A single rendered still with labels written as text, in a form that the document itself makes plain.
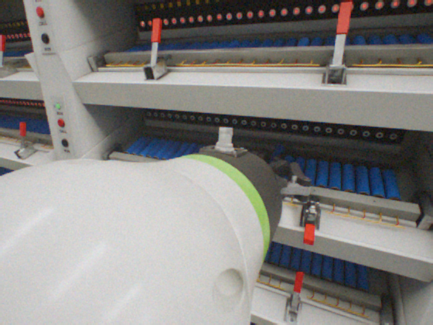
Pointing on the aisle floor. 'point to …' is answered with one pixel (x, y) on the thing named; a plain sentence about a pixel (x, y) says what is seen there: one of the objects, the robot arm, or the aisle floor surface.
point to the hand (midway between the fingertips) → (271, 162)
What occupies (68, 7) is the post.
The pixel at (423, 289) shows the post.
